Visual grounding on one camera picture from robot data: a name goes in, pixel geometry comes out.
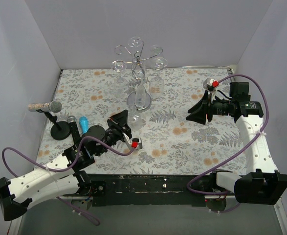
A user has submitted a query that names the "chrome wine glass rack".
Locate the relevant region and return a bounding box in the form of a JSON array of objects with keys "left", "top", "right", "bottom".
[{"left": 114, "top": 44, "right": 163, "bottom": 112}]

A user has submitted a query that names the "ribbed stemmed wine glass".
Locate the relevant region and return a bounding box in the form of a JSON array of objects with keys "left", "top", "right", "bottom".
[{"left": 133, "top": 66, "right": 146, "bottom": 109}]

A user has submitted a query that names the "ribbed short glass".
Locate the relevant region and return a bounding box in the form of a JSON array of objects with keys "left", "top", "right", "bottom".
[{"left": 149, "top": 57, "right": 168, "bottom": 98}]

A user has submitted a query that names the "clear wine glass back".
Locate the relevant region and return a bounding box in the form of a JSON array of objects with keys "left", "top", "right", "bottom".
[{"left": 150, "top": 45, "right": 163, "bottom": 56}]

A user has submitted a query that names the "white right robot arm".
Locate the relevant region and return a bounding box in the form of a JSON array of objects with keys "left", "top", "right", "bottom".
[{"left": 186, "top": 81, "right": 287, "bottom": 205}]

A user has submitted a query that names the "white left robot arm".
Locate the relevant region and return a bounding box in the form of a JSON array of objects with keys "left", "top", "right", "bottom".
[{"left": 0, "top": 110, "right": 141, "bottom": 221}]

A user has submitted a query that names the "blue microphone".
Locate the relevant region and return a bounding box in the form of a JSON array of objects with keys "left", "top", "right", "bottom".
[{"left": 79, "top": 116, "right": 89, "bottom": 134}]

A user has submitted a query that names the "black microphone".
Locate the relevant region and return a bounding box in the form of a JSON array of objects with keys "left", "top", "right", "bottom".
[{"left": 67, "top": 116, "right": 81, "bottom": 144}]

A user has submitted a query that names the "floral table cloth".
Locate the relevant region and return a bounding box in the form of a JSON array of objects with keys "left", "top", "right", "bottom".
[{"left": 33, "top": 68, "right": 259, "bottom": 176}]

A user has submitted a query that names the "glitter silver microphone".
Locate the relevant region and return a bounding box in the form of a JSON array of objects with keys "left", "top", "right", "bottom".
[{"left": 28, "top": 101, "right": 62, "bottom": 113}]

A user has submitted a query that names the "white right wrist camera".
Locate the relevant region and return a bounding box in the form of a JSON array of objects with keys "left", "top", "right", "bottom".
[{"left": 203, "top": 78, "right": 219, "bottom": 99}]

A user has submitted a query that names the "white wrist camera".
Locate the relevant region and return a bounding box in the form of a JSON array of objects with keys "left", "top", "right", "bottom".
[
  {"left": 203, "top": 78, "right": 219, "bottom": 99},
  {"left": 123, "top": 133, "right": 143, "bottom": 151}
]

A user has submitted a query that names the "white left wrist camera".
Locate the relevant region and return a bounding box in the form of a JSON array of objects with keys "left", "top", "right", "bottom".
[{"left": 123, "top": 133, "right": 143, "bottom": 151}]

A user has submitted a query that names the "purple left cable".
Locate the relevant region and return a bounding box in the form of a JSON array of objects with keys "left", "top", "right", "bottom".
[{"left": 1, "top": 136, "right": 136, "bottom": 226}]

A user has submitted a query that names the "black base frame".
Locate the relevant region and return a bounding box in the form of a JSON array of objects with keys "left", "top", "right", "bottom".
[{"left": 30, "top": 171, "right": 238, "bottom": 208}]

